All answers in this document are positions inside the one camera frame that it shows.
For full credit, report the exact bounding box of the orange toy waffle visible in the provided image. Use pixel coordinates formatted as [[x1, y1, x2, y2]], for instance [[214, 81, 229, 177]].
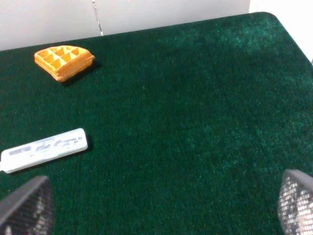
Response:
[[34, 45, 95, 82]]

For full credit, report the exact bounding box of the green felt table cloth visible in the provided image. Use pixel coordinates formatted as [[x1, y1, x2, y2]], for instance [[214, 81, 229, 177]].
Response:
[[0, 12, 313, 235]]

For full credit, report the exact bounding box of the white rectangular box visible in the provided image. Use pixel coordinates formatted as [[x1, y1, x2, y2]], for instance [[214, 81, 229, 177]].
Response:
[[0, 128, 88, 173]]

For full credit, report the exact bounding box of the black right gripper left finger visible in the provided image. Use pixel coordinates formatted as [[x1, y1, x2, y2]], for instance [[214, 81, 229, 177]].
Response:
[[0, 176, 55, 235]]

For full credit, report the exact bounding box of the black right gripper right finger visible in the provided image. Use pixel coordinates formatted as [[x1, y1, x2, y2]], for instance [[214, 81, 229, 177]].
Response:
[[277, 169, 313, 235]]

